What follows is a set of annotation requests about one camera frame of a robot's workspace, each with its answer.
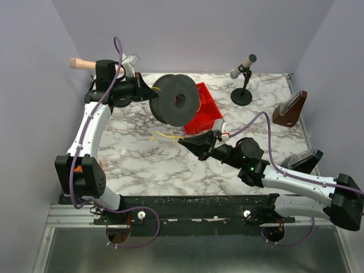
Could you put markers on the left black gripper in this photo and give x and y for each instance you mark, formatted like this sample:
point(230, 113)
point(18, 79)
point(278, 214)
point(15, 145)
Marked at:
point(139, 87)

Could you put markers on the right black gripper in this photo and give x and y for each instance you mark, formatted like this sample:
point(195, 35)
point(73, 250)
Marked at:
point(209, 147)

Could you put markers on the grey cable spool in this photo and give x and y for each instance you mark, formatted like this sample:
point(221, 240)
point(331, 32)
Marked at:
point(177, 101)

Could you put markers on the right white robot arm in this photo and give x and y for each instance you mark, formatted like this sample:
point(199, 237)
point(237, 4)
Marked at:
point(338, 199)

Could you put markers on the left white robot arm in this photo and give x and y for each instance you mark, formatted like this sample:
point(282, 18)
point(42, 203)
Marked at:
point(108, 91)

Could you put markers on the red plastic bin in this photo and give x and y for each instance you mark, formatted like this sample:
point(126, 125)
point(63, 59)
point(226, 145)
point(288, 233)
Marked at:
point(206, 115)

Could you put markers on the beige microphone on stand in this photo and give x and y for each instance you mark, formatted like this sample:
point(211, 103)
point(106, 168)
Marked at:
point(80, 64)

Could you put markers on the brown wooden metronome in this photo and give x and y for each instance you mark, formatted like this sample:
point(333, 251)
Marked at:
point(288, 112)

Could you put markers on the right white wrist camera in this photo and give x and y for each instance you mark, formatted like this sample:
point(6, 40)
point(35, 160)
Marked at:
point(222, 130)

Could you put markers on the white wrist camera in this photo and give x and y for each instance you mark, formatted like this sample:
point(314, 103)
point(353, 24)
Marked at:
point(129, 63)
point(222, 130)

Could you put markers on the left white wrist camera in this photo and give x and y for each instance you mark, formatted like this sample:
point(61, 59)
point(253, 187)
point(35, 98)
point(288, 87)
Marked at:
point(129, 63)

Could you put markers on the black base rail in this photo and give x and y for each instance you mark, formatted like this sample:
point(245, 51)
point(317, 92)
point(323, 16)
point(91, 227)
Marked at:
point(195, 215)

